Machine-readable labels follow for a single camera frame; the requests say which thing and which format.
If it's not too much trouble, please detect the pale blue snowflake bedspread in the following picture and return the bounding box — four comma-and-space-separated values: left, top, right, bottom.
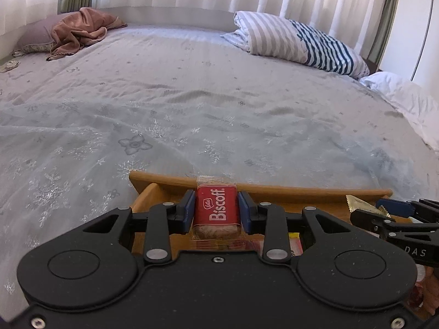
0, 24, 439, 312

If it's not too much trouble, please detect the white pillow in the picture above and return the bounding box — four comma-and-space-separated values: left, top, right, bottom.
359, 71, 439, 155

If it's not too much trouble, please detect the red biscuit packet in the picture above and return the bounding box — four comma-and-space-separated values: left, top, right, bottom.
190, 175, 242, 241

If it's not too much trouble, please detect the wooden tray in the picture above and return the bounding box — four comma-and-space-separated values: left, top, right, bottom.
128, 171, 393, 259

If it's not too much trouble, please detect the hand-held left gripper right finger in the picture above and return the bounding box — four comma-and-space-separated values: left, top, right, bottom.
238, 191, 354, 265

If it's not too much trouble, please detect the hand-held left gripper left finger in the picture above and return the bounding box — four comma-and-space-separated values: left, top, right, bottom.
81, 189, 197, 265

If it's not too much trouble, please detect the large red nut packet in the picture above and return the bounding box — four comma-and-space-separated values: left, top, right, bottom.
190, 238, 266, 251

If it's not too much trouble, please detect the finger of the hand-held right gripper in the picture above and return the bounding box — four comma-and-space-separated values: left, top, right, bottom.
350, 209, 439, 239
376, 198, 439, 223

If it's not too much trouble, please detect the person's right hand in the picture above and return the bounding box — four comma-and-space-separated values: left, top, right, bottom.
417, 265, 439, 316

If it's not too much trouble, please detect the blue striped pillow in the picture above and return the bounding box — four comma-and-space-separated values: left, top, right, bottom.
221, 11, 370, 78

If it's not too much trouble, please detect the mauve pillow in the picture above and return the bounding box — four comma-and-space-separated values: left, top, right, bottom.
12, 14, 60, 55

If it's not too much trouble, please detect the pale gold snack packet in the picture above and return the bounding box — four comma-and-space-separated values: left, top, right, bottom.
346, 195, 395, 218

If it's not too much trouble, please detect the pink-brown crumpled cloth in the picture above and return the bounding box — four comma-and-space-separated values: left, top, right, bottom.
46, 7, 127, 61

